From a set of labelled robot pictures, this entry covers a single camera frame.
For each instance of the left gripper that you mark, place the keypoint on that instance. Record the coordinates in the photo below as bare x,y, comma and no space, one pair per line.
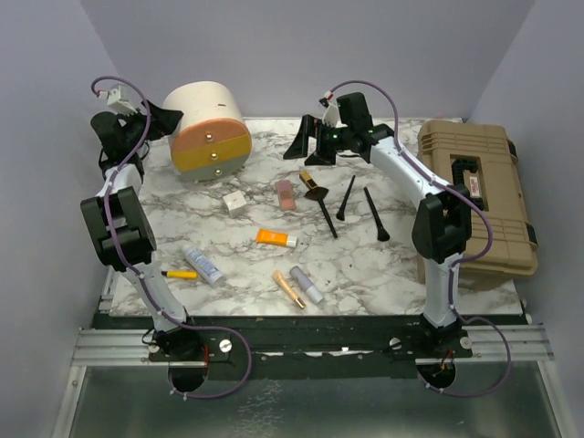
162,121

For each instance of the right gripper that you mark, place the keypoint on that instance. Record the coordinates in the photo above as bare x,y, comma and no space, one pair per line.
299,148

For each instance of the black gold lipstick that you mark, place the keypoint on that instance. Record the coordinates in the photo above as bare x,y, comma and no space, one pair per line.
308,180

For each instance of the peach top drawer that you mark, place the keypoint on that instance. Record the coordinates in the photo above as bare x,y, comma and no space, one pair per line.
209,131

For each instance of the black fan brush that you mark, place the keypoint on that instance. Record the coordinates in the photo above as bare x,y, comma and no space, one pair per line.
318,194

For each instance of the cream round drawer organizer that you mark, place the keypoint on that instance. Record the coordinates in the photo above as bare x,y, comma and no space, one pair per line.
202,100

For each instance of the yellow drawer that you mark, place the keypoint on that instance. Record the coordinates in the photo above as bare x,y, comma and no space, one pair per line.
232,152

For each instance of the white small box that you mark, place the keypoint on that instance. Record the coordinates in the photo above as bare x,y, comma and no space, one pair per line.
235,203

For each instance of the black angled makeup brush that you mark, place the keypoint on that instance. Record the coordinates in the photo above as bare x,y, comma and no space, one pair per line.
382,234

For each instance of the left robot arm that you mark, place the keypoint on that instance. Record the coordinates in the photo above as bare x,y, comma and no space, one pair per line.
120,231

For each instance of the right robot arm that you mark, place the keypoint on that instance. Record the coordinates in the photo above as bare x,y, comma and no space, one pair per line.
442,225

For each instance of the pink blush palette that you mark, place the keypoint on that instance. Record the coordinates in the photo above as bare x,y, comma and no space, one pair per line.
285,194

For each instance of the grey bottom drawer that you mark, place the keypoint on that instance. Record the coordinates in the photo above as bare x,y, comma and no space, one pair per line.
214,170

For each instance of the orange sunscreen tube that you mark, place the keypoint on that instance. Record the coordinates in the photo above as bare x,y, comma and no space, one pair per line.
268,237

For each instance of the beige gold concealer tube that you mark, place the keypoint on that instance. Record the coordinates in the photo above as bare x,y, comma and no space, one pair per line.
279,278

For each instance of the lavender white bottle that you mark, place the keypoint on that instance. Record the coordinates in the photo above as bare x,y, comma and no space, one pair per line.
306,285

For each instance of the yellow mascara tube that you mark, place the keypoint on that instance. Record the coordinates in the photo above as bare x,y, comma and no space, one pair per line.
189,275

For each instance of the white blue tube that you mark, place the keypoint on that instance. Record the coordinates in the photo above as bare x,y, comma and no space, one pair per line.
202,265

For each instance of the tan plastic tool case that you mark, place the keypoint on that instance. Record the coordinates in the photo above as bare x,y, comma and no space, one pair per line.
484,159

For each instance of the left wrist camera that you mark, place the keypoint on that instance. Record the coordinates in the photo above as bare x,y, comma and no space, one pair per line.
117,99

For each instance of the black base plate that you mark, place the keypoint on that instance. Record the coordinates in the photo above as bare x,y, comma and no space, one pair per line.
278,348

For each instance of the aluminium rail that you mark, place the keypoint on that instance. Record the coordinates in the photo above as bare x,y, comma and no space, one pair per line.
511,342

